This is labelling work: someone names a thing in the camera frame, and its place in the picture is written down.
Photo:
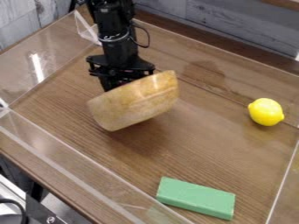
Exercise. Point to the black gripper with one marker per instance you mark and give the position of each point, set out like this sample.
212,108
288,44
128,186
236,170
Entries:
119,65

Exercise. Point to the brown wooden bowl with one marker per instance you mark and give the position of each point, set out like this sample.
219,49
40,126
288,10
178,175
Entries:
135,102

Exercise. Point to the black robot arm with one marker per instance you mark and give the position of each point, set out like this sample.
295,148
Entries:
114,16

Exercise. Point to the yellow toy lemon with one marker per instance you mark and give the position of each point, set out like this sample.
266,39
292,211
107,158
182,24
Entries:
266,112

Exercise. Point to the green rectangular sponge block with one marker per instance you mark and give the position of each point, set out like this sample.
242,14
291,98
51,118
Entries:
196,198

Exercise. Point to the clear acrylic corner bracket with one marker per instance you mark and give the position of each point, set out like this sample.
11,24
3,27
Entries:
85,30

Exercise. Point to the clear acrylic front wall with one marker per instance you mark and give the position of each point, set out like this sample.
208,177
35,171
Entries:
81,182

